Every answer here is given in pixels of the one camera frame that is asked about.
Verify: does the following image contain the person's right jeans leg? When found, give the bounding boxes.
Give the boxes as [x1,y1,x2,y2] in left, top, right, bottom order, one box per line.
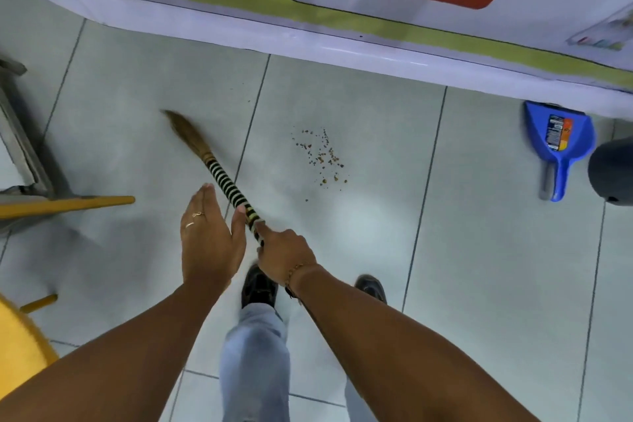
[344,379,379,422]

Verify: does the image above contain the grey metal frame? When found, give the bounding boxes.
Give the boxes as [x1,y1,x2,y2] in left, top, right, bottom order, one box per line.
[0,57,56,201]

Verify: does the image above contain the person's right hand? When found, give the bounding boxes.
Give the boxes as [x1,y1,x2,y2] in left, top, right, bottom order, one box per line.
[254,221,318,287]

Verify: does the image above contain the gold beaded bracelet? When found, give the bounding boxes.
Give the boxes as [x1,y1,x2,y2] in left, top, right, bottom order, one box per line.
[284,262,318,300]

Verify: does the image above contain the counter with printed banner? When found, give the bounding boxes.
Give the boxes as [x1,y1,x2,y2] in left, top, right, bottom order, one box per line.
[0,0,633,122]

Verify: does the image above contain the person's left black shoe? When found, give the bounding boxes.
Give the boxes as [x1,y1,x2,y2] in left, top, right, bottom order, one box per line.
[241,263,279,310]

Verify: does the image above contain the person's left forearm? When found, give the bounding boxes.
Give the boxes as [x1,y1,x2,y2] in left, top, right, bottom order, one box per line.
[0,280,234,422]

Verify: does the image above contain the person's jeans leg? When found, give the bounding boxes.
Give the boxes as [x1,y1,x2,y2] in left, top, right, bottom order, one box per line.
[219,303,291,422]
[344,379,379,422]

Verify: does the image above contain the scattered brown crumbs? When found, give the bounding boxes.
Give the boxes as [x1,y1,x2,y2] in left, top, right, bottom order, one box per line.
[290,127,348,203]

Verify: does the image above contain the person's right forearm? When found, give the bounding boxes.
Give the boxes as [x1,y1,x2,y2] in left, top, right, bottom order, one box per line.
[287,263,541,422]

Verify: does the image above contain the person's right black shoe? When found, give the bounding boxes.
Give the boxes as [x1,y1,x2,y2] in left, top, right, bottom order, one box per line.
[354,274,388,307]

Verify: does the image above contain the person's left hand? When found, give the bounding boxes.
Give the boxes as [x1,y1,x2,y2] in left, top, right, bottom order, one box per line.
[180,183,247,291]

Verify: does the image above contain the yellow stool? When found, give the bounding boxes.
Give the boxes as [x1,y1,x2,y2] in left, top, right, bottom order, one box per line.
[0,292,60,402]

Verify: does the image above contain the person's left jeans leg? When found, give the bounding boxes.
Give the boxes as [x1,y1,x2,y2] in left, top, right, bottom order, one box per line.
[219,303,291,422]

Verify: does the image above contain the person's black shoe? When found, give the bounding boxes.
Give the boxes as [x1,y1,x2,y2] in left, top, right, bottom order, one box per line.
[241,263,279,310]
[354,274,388,307]

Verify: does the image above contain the blue plastic dustpan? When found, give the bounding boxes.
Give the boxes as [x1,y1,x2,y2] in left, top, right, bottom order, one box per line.
[524,100,597,203]

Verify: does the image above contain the dark grey bin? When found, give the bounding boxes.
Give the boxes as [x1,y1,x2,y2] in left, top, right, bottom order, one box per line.
[588,136,633,208]

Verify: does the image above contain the yellow pole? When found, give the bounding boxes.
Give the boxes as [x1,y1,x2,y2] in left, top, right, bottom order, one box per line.
[0,195,136,220]

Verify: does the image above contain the striped handle grass broom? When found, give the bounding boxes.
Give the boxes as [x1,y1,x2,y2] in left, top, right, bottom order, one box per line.
[162,109,266,247]

